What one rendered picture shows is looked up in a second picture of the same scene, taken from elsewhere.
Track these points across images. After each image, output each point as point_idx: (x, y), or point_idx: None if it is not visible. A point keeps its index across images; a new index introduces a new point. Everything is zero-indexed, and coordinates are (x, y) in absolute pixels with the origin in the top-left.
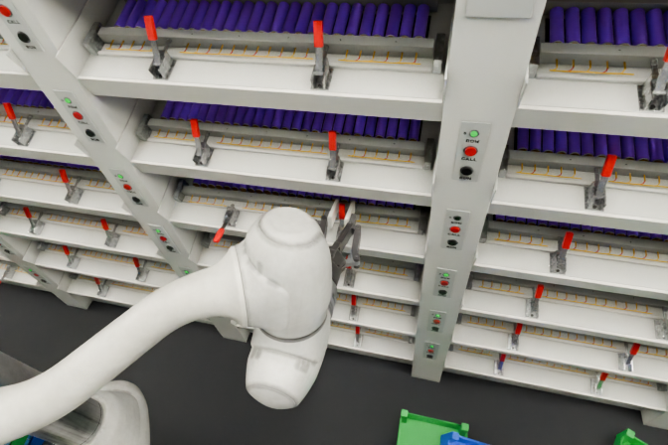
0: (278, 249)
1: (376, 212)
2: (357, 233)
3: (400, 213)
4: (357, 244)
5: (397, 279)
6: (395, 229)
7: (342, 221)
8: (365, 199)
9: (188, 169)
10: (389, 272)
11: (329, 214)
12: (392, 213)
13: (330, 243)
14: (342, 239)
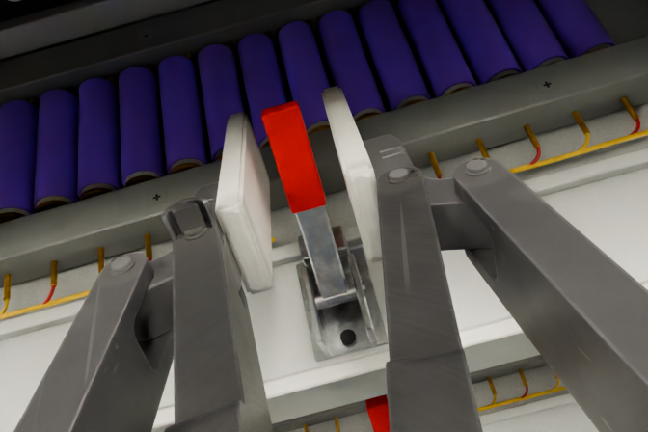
0: None
1: (463, 120)
2: (526, 213)
3: (582, 77)
4: (641, 298)
5: (575, 409)
6: (594, 172)
7: (316, 220)
8: (373, 94)
9: None
10: (536, 394)
11: (221, 185)
12: (544, 93)
13: (292, 387)
14: (443, 314)
